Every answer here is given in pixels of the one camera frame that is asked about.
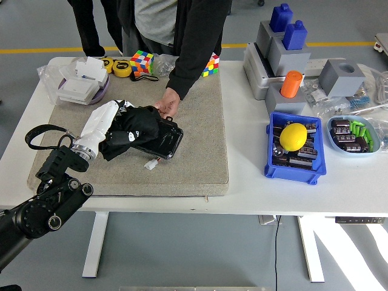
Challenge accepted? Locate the person's left hand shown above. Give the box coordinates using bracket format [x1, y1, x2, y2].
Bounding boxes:
[153, 89, 181, 119]

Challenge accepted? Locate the white cart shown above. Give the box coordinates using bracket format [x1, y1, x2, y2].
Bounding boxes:
[373, 32, 388, 60]

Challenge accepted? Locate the orange cylinder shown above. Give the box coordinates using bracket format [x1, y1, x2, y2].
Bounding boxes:
[279, 70, 304, 99]

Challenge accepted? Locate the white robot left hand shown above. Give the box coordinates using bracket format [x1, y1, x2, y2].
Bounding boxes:
[73, 99, 141, 153]

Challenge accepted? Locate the light blue tray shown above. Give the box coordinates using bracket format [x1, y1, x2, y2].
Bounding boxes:
[326, 114, 381, 158]

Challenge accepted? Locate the light grey flat case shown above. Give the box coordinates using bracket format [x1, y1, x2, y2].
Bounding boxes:
[242, 42, 287, 101]

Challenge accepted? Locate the white power strip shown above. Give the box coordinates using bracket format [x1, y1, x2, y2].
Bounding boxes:
[303, 58, 346, 75]

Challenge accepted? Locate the white folded carton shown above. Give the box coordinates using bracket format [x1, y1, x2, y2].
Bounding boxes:
[59, 56, 109, 83]

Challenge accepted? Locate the clear bag of metal parts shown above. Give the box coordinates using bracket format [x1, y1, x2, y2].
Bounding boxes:
[153, 53, 177, 76]

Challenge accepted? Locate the blue plastic bin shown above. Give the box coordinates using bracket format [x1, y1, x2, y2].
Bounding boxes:
[264, 110, 327, 185]

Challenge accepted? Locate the purple bowl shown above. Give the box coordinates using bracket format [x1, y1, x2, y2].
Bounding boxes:
[57, 74, 110, 105]

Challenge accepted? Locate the bundle of blue resistors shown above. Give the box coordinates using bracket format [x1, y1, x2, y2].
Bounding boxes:
[348, 90, 369, 109]

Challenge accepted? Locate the black power cable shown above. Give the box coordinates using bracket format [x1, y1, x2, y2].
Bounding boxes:
[273, 215, 281, 291]

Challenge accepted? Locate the white coiled cable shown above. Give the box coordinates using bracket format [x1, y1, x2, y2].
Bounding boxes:
[357, 63, 388, 105]

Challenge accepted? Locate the person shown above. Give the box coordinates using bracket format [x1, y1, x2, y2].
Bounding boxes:
[66, 0, 233, 119]

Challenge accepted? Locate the colourful puzzle cube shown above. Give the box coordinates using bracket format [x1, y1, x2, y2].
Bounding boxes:
[200, 51, 220, 78]
[129, 50, 155, 77]

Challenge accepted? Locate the black wrist strap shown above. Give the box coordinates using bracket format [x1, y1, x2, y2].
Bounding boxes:
[129, 73, 159, 82]

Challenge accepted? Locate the yellow lemon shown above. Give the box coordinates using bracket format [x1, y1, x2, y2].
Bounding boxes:
[279, 122, 308, 152]

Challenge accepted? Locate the grey square block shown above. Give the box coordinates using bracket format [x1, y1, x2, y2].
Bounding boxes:
[264, 83, 307, 116]
[255, 20, 286, 58]
[267, 36, 312, 76]

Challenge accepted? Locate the empty clear plastic bag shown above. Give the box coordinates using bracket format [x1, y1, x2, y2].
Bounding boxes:
[36, 62, 66, 104]

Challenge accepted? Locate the black glossy panel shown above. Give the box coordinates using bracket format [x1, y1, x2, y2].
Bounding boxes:
[133, 116, 184, 161]

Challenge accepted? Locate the crumpled clear plastic bag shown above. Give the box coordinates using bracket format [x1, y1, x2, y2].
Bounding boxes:
[368, 116, 388, 152]

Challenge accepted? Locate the flat white box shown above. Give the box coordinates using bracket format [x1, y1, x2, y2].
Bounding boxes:
[56, 75, 101, 105]

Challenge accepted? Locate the white table leg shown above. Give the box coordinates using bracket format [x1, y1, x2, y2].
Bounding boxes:
[295, 215, 326, 283]
[81, 211, 109, 278]

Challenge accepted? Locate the blue bottle-shaped block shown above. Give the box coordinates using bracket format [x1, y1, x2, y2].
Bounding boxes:
[269, 3, 294, 33]
[282, 19, 309, 51]

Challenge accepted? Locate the grey block with round hole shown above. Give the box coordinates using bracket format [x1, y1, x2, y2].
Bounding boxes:
[318, 58, 367, 98]

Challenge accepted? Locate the table height control panel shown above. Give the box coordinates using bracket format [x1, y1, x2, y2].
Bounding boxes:
[335, 216, 385, 224]

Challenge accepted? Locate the grey under-table box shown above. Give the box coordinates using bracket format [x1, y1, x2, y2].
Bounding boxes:
[258, 214, 283, 226]

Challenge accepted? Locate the black rag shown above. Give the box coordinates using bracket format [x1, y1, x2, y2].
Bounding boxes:
[99, 105, 163, 162]

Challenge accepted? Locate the grey-brown mat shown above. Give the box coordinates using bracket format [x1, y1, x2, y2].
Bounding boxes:
[27, 74, 230, 198]

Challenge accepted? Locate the clear bag of small parts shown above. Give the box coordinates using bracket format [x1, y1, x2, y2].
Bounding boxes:
[299, 77, 352, 119]

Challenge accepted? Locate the yellow tape measure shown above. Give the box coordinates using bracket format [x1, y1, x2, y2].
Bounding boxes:
[112, 59, 133, 78]
[99, 56, 115, 74]

